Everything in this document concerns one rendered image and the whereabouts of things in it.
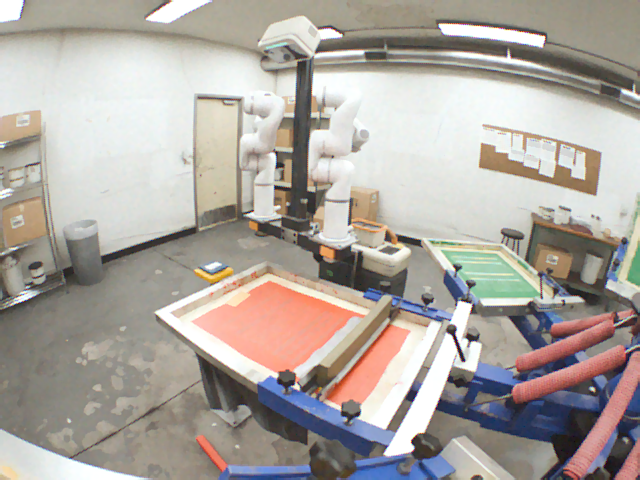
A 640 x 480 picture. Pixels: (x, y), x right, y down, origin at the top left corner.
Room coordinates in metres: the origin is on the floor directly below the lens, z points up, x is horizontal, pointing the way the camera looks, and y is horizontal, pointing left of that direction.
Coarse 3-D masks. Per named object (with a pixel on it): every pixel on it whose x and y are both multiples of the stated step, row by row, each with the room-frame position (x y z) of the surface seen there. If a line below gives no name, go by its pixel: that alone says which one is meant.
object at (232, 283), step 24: (264, 264) 1.23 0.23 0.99; (216, 288) 0.99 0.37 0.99; (312, 288) 1.10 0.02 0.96; (336, 288) 1.06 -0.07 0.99; (168, 312) 0.79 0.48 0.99; (408, 312) 0.90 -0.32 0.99; (192, 336) 0.69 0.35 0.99; (432, 336) 0.76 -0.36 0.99; (216, 360) 0.61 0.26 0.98; (408, 384) 0.55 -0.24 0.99; (384, 408) 0.47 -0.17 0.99
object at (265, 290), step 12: (264, 288) 1.08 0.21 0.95; (276, 288) 1.09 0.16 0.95; (288, 288) 1.10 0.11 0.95; (252, 300) 0.99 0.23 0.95; (300, 300) 1.01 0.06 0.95; (312, 300) 1.02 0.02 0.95; (336, 312) 0.94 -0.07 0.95; (348, 312) 0.94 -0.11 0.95; (384, 336) 0.81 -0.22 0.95; (396, 336) 0.81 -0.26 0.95; (372, 348) 0.74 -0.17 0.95; (384, 348) 0.74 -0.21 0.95; (396, 348) 0.74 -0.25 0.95; (384, 360) 0.69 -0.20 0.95
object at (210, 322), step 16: (224, 304) 0.94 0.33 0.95; (240, 304) 0.95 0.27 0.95; (192, 320) 0.82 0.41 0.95; (208, 320) 0.83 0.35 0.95; (224, 320) 0.84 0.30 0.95; (224, 336) 0.75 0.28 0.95; (240, 352) 0.69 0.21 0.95; (256, 352) 0.69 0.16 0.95; (272, 368) 0.63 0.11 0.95; (288, 368) 0.64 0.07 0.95; (352, 368) 0.65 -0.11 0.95; (368, 368) 0.65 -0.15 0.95; (384, 368) 0.65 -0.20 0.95; (352, 384) 0.59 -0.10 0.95; (368, 384) 0.59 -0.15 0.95; (336, 400) 0.53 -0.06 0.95
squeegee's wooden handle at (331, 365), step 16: (384, 304) 0.83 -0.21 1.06; (368, 320) 0.74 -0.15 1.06; (384, 320) 0.84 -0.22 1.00; (352, 336) 0.66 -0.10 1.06; (368, 336) 0.73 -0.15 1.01; (336, 352) 0.59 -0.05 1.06; (352, 352) 0.64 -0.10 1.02; (320, 368) 0.55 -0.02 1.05; (336, 368) 0.57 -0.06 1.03; (320, 384) 0.54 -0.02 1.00
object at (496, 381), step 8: (480, 368) 0.54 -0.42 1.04; (488, 368) 0.53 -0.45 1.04; (496, 368) 0.53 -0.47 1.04; (448, 376) 0.55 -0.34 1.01; (480, 376) 0.51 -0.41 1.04; (488, 376) 0.50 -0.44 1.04; (496, 376) 0.50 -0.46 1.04; (504, 376) 0.49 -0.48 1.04; (512, 376) 0.49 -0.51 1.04; (488, 384) 0.49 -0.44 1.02; (496, 384) 0.48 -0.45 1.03; (504, 384) 0.47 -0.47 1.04; (488, 392) 0.49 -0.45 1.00; (496, 392) 0.47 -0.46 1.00; (504, 392) 0.46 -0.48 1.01
